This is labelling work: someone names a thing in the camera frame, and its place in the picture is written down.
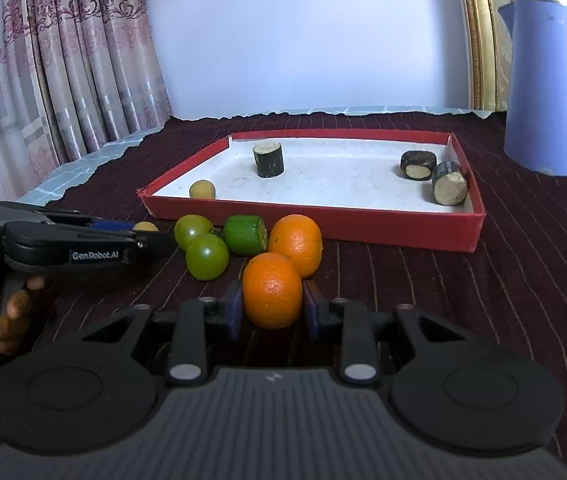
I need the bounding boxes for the dark striped tablecloth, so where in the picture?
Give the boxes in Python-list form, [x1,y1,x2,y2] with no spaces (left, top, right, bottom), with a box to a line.
[0,110,567,480]

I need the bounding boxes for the gold ornate frame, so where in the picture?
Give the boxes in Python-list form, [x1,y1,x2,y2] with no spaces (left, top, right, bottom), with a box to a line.
[453,0,567,113]

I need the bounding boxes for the dark water chestnut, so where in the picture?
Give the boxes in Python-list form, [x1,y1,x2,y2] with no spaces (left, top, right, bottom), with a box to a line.
[401,150,437,181]

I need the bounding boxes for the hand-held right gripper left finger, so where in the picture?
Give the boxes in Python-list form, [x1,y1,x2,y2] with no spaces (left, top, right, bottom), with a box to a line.
[83,280,243,385]

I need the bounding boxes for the orange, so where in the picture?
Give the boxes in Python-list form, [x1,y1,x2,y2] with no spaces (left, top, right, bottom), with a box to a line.
[242,252,304,331]
[268,214,323,278]

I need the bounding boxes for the blue electric kettle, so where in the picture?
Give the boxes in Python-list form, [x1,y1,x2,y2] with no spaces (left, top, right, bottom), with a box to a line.
[497,0,567,177]

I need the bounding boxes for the person's left hand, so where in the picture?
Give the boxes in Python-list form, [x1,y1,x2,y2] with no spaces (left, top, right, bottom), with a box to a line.
[0,277,45,356]

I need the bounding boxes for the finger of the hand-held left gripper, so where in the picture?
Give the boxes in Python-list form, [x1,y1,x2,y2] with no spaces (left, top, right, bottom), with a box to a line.
[6,222,179,261]
[0,202,136,232]

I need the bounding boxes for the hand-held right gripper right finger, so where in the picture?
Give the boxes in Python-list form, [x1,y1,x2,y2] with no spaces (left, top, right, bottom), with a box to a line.
[303,280,469,385]

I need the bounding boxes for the green tomato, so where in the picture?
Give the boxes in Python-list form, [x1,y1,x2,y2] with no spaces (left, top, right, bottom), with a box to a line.
[186,233,230,281]
[174,214,214,252]

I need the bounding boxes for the pink patterned curtain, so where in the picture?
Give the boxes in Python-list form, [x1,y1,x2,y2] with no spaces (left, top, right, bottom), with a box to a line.
[0,0,174,201]

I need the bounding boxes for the dark sugarcane piece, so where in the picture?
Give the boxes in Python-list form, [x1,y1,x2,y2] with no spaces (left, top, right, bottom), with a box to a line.
[432,161,468,206]
[252,142,283,178]

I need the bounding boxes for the red cardboard box tray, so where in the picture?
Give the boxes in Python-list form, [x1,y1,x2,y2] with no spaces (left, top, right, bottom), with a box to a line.
[136,130,487,252]

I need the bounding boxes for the green cut fruit piece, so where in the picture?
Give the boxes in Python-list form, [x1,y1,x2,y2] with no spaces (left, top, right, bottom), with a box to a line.
[223,215,268,257]

